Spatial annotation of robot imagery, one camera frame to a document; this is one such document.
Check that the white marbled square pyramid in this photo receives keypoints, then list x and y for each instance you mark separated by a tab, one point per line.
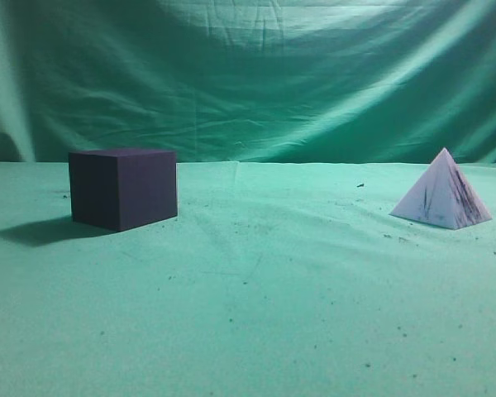
443	197

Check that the dark purple cube block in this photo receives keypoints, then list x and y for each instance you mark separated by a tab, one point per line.
124	188

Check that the green table cloth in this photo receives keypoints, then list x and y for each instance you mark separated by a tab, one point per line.
274	280

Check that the green backdrop cloth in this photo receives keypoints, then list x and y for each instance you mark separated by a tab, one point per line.
265	81

